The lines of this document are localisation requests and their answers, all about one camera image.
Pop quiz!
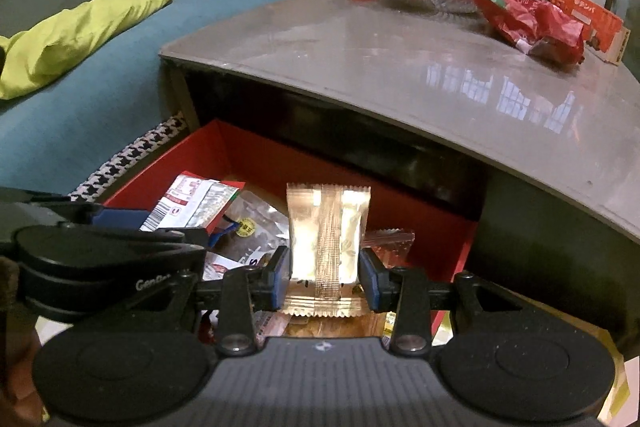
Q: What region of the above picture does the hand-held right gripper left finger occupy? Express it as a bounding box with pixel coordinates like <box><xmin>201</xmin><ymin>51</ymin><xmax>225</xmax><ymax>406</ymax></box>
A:
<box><xmin>196</xmin><ymin>247</ymin><xmax>294</xmax><ymax>356</ymax></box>

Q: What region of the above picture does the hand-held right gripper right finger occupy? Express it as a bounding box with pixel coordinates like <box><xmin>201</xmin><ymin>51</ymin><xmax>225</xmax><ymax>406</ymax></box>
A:
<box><xmin>357</xmin><ymin>247</ymin><xmax>532</xmax><ymax>356</ymax></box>

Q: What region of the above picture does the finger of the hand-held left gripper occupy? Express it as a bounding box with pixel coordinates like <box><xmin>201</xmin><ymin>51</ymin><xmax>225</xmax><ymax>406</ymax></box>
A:
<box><xmin>145</xmin><ymin>227</ymin><xmax>210</xmax><ymax>254</ymax></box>
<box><xmin>0</xmin><ymin>188</ymin><xmax>152</xmax><ymax>231</ymax></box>

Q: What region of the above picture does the white backed snack packet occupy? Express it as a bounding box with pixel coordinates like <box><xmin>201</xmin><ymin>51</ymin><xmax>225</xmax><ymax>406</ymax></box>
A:
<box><xmin>140</xmin><ymin>174</ymin><xmax>241</xmax><ymax>231</ymax></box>

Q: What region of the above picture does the red label clear packet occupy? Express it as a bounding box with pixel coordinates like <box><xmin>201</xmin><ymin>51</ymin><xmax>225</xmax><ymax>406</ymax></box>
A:
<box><xmin>362</xmin><ymin>229</ymin><xmax>416</xmax><ymax>269</ymax></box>

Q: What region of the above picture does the gold snack packet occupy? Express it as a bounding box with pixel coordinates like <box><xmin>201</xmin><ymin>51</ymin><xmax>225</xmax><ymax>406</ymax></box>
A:
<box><xmin>282</xmin><ymin>182</ymin><xmax>372</xmax><ymax>319</ymax></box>

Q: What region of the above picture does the beef jerky packet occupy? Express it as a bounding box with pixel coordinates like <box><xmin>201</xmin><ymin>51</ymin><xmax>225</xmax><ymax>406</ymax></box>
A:
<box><xmin>220</xmin><ymin>191</ymin><xmax>292</xmax><ymax>269</ymax></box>

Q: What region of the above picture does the red cardboard box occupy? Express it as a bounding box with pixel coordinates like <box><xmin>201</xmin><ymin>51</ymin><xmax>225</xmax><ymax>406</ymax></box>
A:
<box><xmin>102</xmin><ymin>119</ymin><xmax>478</xmax><ymax>348</ymax></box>

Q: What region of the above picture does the teal houndstooth trimmed sofa cover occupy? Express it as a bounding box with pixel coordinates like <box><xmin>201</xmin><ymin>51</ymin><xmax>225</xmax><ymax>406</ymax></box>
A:
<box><xmin>0</xmin><ymin>0</ymin><xmax>361</xmax><ymax>202</ymax></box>

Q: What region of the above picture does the lime green pillow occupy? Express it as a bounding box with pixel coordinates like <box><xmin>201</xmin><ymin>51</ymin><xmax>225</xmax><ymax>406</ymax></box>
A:
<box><xmin>0</xmin><ymin>0</ymin><xmax>173</xmax><ymax>100</ymax></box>

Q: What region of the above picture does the grey coffee table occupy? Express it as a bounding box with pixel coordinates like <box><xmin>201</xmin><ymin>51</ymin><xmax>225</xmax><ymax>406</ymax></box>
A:
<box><xmin>159</xmin><ymin>0</ymin><xmax>640</xmax><ymax>358</ymax></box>

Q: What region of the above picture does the red crumpled snack bag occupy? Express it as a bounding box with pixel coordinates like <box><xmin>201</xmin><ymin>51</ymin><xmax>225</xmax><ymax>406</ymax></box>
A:
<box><xmin>481</xmin><ymin>0</ymin><xmax>586</xmax><ymax>66</ymax></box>

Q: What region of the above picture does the long orange carton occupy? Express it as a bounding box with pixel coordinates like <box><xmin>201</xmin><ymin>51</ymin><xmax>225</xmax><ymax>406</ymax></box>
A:
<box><xmin>548</xmin><ymin>0</ymin><xmax>630</xmax><ymax>66</ymax></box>

